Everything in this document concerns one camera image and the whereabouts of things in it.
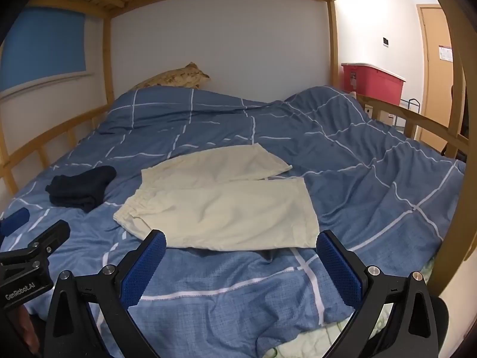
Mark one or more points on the wooden bunk bed frame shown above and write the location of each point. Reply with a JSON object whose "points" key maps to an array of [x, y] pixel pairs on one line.
{"points": [[332, 44]]}

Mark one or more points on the folded navy clothing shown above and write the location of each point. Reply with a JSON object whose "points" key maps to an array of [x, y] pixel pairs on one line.
{"points": [[82, 188]]}

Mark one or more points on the red storage bin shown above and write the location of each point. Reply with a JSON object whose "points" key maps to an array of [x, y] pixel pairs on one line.
{"points": [[372, 82]]}

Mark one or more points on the blue wall panel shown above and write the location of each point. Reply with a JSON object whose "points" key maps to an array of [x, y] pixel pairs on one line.
{"points": [[44, 48]]}

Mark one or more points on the beige patterned pillow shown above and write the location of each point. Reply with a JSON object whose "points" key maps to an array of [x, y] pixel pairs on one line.
{"points": [[175, 76]]}

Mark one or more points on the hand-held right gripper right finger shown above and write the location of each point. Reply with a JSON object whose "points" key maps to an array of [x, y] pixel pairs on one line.
{"points": [[341, 268]]}

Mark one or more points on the blue checked blanket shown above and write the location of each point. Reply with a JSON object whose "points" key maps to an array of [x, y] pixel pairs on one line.
{"points": [[335, 164]]}

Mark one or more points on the cream pants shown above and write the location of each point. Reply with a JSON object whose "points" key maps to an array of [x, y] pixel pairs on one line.
{"points": [[223, 201]]}

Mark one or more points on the green patterned bed sheet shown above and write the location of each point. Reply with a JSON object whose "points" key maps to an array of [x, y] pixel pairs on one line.
{"points": [[335, 332]]}

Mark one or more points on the paper notice on door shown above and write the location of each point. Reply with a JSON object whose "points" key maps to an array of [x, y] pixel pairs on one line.
{"points": [[445, 53]]}

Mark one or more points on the wooden door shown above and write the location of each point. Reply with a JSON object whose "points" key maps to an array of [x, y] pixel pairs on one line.
{"points": [[436, 89]]}

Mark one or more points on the person's left hand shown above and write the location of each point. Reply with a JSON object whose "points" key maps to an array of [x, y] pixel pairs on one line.
{"points": [[27, 328]]}

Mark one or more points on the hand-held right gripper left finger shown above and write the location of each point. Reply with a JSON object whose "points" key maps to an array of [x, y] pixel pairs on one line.
{"points": [[143, 268]]}

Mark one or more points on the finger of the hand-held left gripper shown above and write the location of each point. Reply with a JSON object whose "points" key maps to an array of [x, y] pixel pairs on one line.
{"points": [[52, 235], [16, 219]]}

